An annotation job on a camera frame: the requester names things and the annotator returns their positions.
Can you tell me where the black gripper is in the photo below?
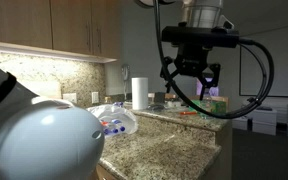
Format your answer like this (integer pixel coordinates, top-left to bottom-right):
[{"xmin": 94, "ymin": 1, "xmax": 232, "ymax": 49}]
[{"xmin": 159, "ymin": 44, "xmax": 222, "ymax": 101}]

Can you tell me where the clear plastic bag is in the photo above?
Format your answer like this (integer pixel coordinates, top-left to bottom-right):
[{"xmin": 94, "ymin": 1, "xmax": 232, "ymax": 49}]
[{"xmin": 86, "ymin": 103, "xmax": 139, "ymax": 138}]

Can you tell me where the black item in clear bag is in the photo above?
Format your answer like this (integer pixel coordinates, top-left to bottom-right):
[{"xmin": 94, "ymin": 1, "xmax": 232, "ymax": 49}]
[{"xmin": 148, "ymin": 103, "xmax": 167, "ymax": 112}]

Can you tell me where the flat screen television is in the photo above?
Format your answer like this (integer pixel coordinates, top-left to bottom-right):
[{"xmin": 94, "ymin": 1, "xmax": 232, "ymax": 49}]
[{"xmin": 195, "ymin": 77, "xmax": 220, "ymax": 98}]

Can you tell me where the white bowl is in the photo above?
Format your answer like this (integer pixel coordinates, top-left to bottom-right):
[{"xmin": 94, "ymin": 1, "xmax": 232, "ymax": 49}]
[{"xmin": 166, "ymin": 99, "xmax": 183, "ymax": 109}]

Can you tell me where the orange marker pen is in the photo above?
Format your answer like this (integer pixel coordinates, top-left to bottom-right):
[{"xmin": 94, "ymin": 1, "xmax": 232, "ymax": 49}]
[{"xmin": 179, "ymin": 110, "xmax": 199, "ymax": 117}]

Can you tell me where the small black box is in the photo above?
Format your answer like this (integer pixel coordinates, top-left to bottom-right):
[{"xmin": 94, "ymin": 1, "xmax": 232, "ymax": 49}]
[{"xmin": 153, "ymin": 91, "xmax": 166, "ymax": 104}]

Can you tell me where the green floral tissue box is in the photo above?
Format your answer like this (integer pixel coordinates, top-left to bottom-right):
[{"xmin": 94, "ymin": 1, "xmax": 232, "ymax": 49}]
[{"xmin": 188, "ymin": 99, "xmax": 228, "ymax": 118}]

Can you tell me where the white paper towel roll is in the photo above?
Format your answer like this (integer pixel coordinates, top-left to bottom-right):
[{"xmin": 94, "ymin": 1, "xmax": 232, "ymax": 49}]
[{"xmin": 131, "ymin": 77, "xmax": 150, "ymax": 111}]

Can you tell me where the white projector screen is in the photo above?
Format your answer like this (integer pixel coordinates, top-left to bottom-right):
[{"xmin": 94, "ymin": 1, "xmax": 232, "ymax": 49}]
[{"xmin": 239, "ymin": 22, "xmax": 288, "ymax": 99}]

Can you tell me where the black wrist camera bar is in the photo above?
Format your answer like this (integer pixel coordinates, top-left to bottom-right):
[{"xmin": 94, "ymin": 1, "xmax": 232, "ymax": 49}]
[{"xmin": 161, "ymin": 25, "xmax": 241, "ymax": 48}]

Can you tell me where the metal cabinet door handle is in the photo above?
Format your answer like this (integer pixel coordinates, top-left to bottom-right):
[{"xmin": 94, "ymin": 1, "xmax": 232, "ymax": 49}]
[{"xmin": 96, "ymin": 25, "xmax": 103, "ymax": 52}]

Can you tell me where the white wall outlet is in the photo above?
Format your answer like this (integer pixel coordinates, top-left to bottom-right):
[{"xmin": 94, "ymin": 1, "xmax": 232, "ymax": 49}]
[
  {"xmin": 62, "ymin": 92, "xmax": 78, "ymax": 104},
  {"xmin": 91, "ymin": 91, "xmax": 100, "ymax": 105}
]

